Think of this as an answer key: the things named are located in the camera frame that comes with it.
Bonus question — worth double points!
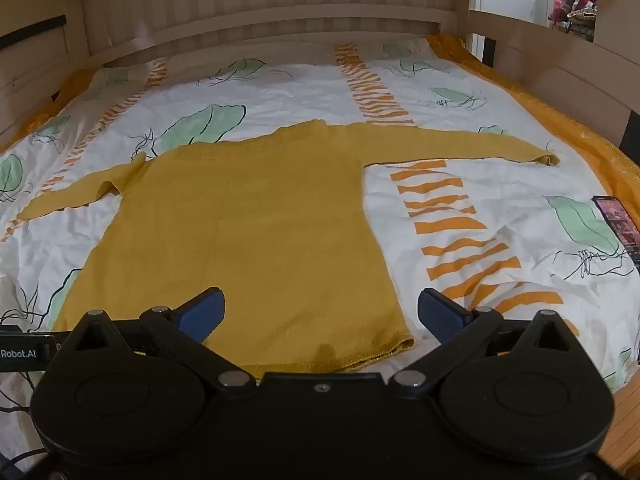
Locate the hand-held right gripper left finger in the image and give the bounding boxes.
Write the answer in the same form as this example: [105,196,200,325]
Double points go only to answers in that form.
[54,287,256,396]

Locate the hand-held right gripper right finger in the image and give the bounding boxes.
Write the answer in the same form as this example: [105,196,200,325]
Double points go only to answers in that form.
[390,288,586,390]

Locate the yellow knit sweater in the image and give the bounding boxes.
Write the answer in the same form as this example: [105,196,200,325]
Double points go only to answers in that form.
[17,119,561,376]

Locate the dark smartphone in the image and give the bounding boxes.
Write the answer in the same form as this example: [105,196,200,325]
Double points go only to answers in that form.
[591,195,640,267]

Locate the white leaf printed bedsheet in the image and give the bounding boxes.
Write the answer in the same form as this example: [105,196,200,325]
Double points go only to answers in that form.
[0,35,640,461]

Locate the pile of colourful bags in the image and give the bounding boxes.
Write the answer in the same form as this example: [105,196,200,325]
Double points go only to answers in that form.
[545,0,598,36]

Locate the wooden bed frame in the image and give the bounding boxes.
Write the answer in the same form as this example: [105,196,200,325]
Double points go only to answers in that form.
[0,0,640,161]

